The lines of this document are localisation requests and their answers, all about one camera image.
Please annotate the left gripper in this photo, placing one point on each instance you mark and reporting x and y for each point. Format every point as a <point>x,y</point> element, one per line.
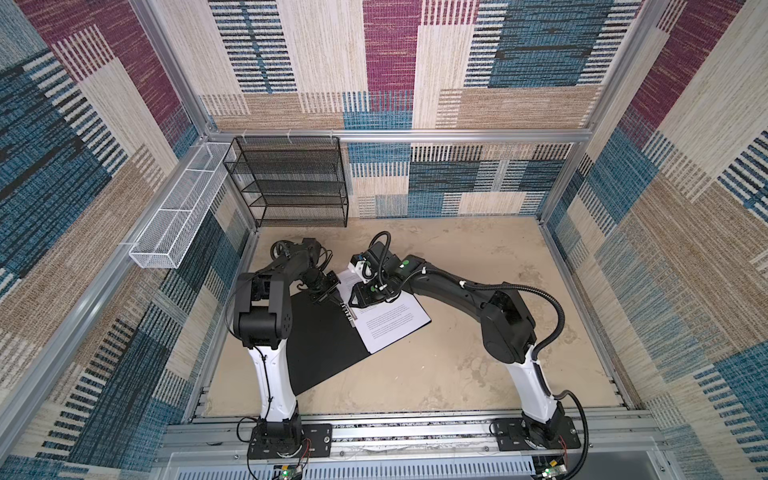
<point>329,293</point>

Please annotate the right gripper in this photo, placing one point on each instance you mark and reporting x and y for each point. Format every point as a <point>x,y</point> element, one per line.
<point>361,296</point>

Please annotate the text sheet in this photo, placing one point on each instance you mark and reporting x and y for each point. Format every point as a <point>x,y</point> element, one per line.
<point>384,324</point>

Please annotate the red folder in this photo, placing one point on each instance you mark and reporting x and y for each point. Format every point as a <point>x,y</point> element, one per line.
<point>322,343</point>

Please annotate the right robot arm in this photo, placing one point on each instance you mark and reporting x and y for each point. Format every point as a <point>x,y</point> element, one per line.
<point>506,324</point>

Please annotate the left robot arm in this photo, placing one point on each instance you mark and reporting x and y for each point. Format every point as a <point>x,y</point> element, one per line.
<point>262,319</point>

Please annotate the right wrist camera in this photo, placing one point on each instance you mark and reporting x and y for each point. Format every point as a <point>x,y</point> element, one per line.
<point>368,266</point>

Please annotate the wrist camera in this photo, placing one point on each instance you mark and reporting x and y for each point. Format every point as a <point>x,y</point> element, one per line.
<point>314,250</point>
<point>368,266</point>

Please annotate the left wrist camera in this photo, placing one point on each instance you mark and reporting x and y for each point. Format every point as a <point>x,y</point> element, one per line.
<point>314,250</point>

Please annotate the black wire shelf rack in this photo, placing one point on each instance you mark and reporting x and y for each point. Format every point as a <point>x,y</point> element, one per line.
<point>290,181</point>

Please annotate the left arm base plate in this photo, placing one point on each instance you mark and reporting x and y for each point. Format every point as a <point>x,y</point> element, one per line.
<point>273,440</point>

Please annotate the white mesh wall basket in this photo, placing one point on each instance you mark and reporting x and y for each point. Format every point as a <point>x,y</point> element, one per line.
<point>168,236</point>

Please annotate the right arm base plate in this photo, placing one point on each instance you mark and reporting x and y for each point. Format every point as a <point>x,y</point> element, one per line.
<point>522,433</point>

